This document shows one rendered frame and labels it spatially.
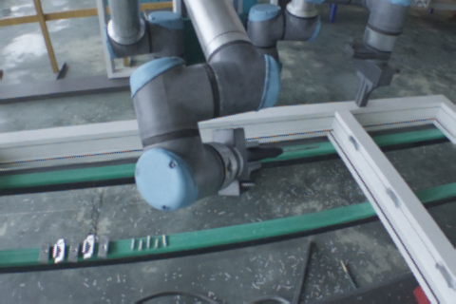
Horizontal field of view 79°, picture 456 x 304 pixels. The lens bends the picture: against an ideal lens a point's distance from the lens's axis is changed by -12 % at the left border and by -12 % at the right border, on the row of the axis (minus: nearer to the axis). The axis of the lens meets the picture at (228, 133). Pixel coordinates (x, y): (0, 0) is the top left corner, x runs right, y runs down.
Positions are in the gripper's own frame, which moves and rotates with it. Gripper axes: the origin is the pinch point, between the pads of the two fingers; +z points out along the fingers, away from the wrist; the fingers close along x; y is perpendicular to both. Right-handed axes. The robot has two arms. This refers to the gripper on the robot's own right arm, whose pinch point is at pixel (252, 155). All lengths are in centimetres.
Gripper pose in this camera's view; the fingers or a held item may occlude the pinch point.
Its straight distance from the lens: 72.4
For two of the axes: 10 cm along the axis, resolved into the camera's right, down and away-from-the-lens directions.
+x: -1.0, -10.0, -0.1
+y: 8.9, -0.8, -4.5
